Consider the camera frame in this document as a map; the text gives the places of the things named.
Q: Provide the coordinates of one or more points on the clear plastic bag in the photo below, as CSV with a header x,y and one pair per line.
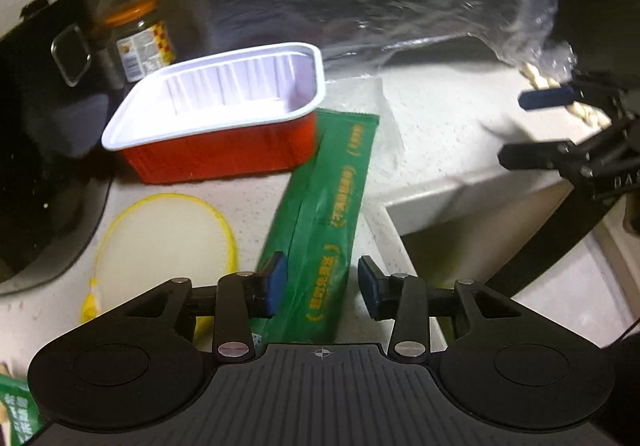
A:
x,y
535,1

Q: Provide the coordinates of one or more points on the clear plastic film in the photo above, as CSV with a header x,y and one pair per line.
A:
x,y
371,96

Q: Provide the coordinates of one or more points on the glass jar with orange lid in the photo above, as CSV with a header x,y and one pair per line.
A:
x,y
142,46

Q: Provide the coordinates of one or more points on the green printed packet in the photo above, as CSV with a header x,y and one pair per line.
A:
x,y
15,408

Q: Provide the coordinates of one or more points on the red food tray white inside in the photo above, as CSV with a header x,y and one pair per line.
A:
x,y
220,121

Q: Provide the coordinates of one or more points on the long green snack packet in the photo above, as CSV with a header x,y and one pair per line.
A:
x,y
325,206

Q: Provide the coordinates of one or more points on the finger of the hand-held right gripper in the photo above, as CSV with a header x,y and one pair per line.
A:
x,y
547,97
535,155

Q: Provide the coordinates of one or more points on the black countertop appliance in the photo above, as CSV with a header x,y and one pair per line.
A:
x,y
45,166

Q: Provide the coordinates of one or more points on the yellow rimmed round lid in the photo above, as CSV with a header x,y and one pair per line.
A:
x,y
165,246

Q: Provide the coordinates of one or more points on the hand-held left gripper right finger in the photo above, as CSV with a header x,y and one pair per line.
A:
x,y
367,287

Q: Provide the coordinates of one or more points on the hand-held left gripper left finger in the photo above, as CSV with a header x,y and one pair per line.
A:
x,y
278,283

